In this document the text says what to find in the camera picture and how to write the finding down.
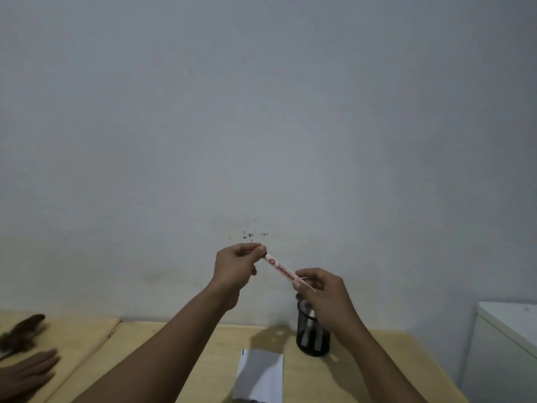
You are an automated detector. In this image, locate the person's left hand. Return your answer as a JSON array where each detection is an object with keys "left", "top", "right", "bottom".
[{"left": 211, "top": 243, "right": 267, "bottom": 312}]

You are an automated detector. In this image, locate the person's right hand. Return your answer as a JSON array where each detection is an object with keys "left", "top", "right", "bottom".
[{"left": 293, "top": 268, "right": 361, "bottom": 345}]

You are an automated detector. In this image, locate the white marker pen red print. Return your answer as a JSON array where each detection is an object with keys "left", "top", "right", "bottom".
[{"left": 253, "top": 250, "right": 318, "bottom": 293}]

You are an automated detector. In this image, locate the person's left forearm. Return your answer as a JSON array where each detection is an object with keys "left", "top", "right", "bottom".
[{"left": 72, "top": 282, "right": 236, "bottom": 403}]

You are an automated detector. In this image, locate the person's right forearm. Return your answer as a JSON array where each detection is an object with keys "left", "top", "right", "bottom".
[{"left": 333, "top": 321, "right": 429, "bottom": 403}]

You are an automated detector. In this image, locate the black mesh pen holder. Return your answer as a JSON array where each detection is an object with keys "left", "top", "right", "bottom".
[{"left": 296, "top": 299, "right": 331, "bottom": 357}]

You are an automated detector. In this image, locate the white paper sheet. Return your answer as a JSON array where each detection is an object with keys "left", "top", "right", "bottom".
[{"left": 232, "top": 348, "right": 284, "bottom": 403}]

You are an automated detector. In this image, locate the white cabinet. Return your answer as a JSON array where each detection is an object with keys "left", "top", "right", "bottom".
[{"left": 459, "top": 301, "right": 537, "bottom": 403}]

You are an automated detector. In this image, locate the dark brown fluffy bundle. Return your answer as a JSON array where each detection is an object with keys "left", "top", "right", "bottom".
[{"left": 0, "top": 314, "right": 46, "bottom": 360}]

